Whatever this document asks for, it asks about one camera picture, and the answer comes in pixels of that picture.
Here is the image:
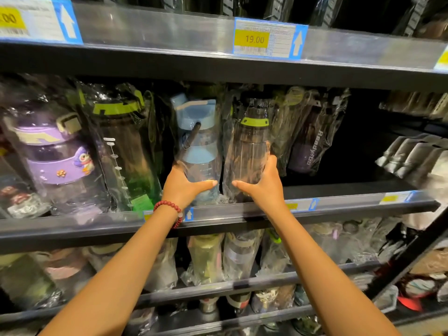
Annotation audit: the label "person's left hand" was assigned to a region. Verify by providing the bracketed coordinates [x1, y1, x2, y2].
[161, 163, 218, 211]

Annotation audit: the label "person's right hand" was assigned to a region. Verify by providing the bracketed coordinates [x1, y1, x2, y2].
[231, 155, 287, 217]

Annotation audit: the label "blue bottle with straw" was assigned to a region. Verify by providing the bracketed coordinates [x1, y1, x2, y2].
[169, 92, 224, 207]

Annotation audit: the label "clear bottle green ring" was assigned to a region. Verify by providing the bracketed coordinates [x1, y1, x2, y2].
[222, 91, 275, 203]

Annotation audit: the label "dark purple bottle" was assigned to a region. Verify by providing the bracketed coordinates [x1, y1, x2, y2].
[286, 88, 352, 176]

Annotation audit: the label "yellow-green bottle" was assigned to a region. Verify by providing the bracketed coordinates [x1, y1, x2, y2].
[271, 85, 317, 177]

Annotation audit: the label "purple strap bottle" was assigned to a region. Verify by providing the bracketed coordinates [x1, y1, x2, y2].
[308, 221, 346, 264]

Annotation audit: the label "green lid bottle pink handle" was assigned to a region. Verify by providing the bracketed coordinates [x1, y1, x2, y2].
[0, 252, 62, 310]
[180, 233, 225, 287]

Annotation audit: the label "purple cartoon bottle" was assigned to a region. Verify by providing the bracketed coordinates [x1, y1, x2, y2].
[0, 96, 111, 217]

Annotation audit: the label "red lid bottle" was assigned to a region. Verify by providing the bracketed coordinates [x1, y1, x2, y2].
[0, 150, 52, 220]

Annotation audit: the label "black metal store shelving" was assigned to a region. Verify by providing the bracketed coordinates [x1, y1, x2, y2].
[0, 0, 448, 336]

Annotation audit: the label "person's left forearm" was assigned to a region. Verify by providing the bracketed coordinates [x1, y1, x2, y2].
[38, 206, 183, 336]

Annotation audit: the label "person's right forearm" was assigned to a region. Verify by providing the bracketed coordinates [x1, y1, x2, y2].
[271, 204, 401, 336]

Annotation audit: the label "yellow white price label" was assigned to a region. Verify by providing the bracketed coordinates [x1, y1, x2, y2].
[0, 0, 84, 45]
[379, 190, 416, 206]
[142, 206, 196, 223]
[433, 45, 448, 72]
[284, 197, 320, 212]
[232, 17, 309, 61]

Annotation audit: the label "white hanging cloth packs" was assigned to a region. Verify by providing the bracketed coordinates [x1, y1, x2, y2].
[375, 133, 448, 231]

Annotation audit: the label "white blue framed mirror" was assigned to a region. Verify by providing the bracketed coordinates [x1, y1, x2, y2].
[372, 284, 399, 315]

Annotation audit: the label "rows of shiny tan packs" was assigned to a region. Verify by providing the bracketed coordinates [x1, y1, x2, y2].
[379, 90, 448, 120]

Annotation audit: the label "brown tote bag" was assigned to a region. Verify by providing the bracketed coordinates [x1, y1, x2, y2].
[408, 247, 448, 276]

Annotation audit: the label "red round mirror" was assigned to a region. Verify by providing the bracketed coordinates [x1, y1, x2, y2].
[396, 275, 437, 313]

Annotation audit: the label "row of dark bagged bottles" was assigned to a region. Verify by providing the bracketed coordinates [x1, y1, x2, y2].
[101, 0, 448, 41]

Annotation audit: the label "red bead bracelet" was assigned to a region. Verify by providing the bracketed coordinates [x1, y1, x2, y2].
[153, 200, 184, 231]

